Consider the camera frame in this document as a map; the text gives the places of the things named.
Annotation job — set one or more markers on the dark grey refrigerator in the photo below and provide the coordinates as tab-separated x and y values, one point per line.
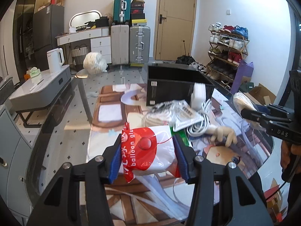
48	23

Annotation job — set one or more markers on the grey side cabinet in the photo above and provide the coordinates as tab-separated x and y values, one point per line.
40	91

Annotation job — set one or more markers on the white electric kettle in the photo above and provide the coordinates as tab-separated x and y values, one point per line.
55	59

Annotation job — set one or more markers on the stacked shoe boxes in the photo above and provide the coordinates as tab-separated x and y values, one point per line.
137	17

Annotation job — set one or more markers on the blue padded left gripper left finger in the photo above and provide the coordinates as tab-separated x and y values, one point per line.
59	204

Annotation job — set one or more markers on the wooden door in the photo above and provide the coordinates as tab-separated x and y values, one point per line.
175	20

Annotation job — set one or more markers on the beige hard suitcase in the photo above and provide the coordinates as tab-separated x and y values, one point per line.
119	44

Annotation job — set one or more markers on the teal suitcase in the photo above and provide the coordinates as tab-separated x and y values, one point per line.
121	12

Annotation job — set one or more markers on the green tissue pack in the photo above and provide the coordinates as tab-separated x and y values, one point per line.
33	72

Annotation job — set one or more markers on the black cardboard box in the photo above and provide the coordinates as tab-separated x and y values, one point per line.
168	82

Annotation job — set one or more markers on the silver white foil packet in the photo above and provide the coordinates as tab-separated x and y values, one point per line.
185	116

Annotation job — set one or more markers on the bagged white cotton gloves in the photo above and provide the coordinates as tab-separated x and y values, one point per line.
162	114

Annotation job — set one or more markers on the silver aluminium suitcase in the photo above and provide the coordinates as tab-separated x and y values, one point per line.
139	44

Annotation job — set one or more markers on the open cardboard box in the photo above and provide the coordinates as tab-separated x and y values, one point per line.
261	95

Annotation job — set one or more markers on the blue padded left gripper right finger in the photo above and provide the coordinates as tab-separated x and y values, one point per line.
221	192

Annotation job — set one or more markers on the oval white mirror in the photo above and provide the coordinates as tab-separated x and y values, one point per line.
80	19

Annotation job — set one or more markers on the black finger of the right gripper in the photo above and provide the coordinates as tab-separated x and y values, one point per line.
256	118

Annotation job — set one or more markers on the purple paper bag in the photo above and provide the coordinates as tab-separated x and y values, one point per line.
244	71

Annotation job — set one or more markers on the anime print table mat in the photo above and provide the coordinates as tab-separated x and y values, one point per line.
157	199

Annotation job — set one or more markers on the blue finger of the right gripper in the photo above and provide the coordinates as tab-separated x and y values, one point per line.
276	111

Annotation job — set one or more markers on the person's hand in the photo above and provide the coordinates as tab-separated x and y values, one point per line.
286	150

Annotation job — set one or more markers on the shoe rack with shoes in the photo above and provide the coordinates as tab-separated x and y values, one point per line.
228	48

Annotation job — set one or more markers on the red white balloon glue bag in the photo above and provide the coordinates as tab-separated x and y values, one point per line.
147	150

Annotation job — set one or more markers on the white drawer dresser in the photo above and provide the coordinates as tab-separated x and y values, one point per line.
95	40

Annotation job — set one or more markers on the cream rubber gloves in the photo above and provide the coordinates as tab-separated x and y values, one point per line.
218	133

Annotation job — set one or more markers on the green white medicine bag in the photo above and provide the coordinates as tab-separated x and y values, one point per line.
183	136

